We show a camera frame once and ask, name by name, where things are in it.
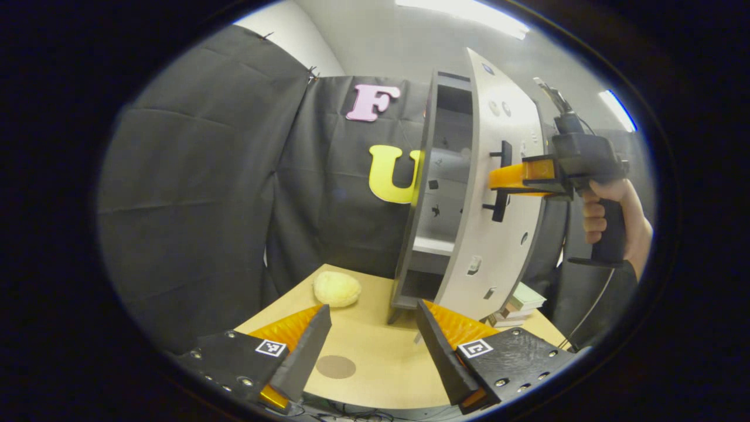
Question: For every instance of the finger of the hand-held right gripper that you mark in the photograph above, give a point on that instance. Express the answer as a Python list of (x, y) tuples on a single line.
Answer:
[(518, 176)]

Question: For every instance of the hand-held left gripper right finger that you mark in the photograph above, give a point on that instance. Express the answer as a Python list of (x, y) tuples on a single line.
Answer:
[(442, 357)]

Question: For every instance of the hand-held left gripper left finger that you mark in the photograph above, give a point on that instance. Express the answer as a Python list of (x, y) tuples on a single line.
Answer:
[(304, 351)]

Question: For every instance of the brown round coaster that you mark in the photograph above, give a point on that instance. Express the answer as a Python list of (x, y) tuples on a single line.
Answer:
[(336, 367)]

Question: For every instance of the grey cabinet door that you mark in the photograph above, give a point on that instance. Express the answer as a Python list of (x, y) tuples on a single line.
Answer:
[(498, 264)]

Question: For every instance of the dark grey cabinet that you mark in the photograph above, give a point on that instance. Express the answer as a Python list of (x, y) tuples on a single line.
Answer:
[(417, 234)]

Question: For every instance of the yellow fluffy ball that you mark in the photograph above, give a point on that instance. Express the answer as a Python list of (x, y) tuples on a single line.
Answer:
[(337, 289)]

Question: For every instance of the brown book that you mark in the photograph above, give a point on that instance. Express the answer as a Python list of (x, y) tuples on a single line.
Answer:
[(514, 312)]

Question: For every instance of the green book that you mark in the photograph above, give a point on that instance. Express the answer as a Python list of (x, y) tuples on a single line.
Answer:
[(527, 296)]

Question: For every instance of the black backdrop cloth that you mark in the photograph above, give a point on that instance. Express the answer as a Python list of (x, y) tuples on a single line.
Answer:
[(205, 205)]

